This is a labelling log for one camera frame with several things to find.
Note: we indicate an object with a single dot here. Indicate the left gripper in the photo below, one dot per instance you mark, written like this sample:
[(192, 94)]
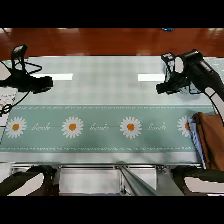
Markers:
[(37, 84)]

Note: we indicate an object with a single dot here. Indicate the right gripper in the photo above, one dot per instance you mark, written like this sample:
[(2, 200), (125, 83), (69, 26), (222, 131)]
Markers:
[(170, 86)]

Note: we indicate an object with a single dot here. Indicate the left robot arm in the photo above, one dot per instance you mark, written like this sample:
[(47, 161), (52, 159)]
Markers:
[(23, 181)]

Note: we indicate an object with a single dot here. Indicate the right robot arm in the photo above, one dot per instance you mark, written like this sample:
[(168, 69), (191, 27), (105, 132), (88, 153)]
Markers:
[(200, 71)]

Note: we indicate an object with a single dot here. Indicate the white paper sheet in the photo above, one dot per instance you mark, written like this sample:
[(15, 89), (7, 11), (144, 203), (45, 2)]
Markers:
[(7, 98)]

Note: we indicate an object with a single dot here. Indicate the light blue garment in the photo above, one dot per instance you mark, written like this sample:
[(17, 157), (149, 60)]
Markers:
[(196, 136)]

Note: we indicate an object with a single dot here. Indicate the brown garment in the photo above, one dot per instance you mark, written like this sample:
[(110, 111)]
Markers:
[(213, 140)]

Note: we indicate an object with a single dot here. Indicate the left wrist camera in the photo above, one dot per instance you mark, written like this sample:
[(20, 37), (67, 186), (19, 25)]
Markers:
[(19, 51)]

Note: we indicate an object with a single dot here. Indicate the silver frame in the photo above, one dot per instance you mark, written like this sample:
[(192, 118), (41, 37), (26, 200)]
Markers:
[(140, 186)]

